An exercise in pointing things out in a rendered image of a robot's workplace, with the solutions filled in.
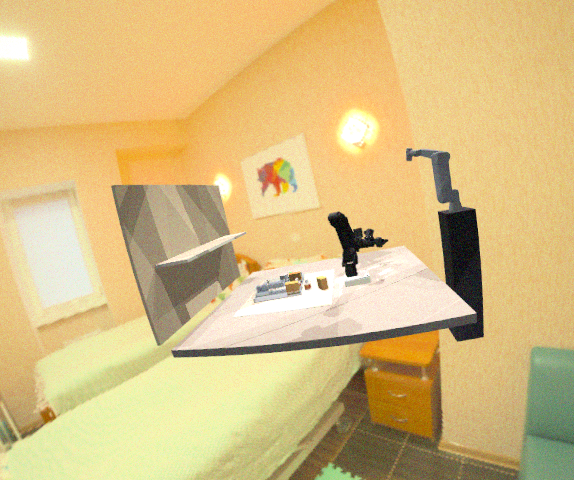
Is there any pale yellow block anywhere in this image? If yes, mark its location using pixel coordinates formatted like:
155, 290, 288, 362
316, 276, 328, 290

